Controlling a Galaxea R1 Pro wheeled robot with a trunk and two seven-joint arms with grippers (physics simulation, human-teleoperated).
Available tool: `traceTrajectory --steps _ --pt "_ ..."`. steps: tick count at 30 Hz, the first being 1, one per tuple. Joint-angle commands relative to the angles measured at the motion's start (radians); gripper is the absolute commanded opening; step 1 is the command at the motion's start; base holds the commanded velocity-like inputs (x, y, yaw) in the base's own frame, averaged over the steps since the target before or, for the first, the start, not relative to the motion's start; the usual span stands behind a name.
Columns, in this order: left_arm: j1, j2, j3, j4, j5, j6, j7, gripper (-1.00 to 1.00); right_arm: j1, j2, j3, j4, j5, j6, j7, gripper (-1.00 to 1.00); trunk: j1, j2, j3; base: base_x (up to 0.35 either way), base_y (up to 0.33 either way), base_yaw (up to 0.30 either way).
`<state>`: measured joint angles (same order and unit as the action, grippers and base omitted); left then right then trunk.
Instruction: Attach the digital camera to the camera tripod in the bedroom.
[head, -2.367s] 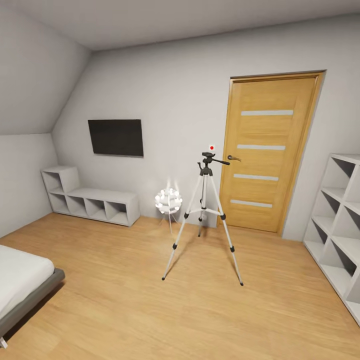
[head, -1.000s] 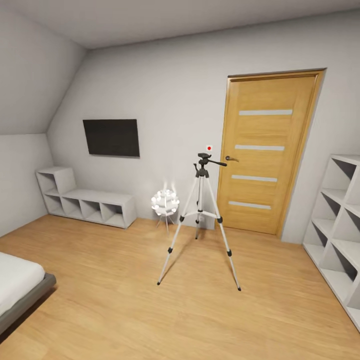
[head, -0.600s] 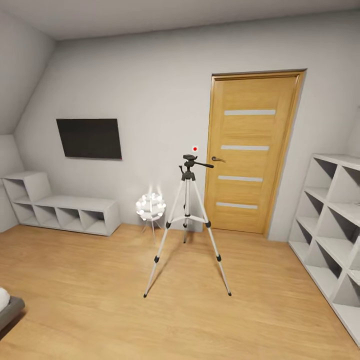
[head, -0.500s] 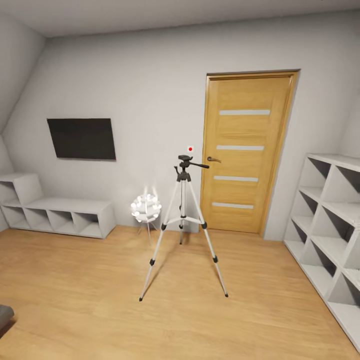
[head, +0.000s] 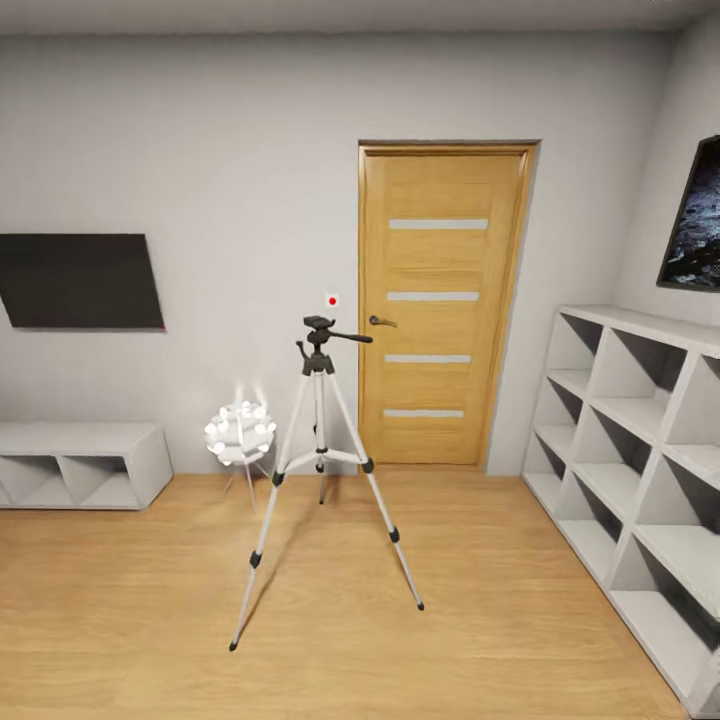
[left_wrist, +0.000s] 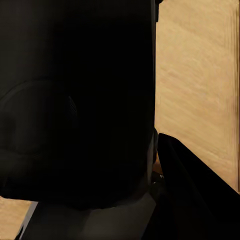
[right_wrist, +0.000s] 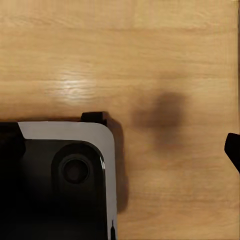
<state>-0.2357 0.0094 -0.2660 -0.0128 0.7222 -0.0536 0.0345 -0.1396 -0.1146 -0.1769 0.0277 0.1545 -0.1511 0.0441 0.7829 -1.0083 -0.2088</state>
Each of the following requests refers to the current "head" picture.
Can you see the wall mounted tv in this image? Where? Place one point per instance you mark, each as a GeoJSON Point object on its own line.
{"type": "Point", "coordinates": [78, 281]}

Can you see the painting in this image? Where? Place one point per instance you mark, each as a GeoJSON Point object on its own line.
{"type": "Point", "coordinates": [692, 258]}

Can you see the bookcase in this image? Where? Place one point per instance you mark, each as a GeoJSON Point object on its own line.
{"type": "Point", "coordinates": [594, 402]}
{"type": "Point", "coordinates": [71, 466]}

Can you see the door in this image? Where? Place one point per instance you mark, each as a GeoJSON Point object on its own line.
{"type": "Point", "coordinates": [439, 232]}

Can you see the camera tripod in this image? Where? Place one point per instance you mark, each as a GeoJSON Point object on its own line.
{"type": "Point", "coordinates": [318, 362]}

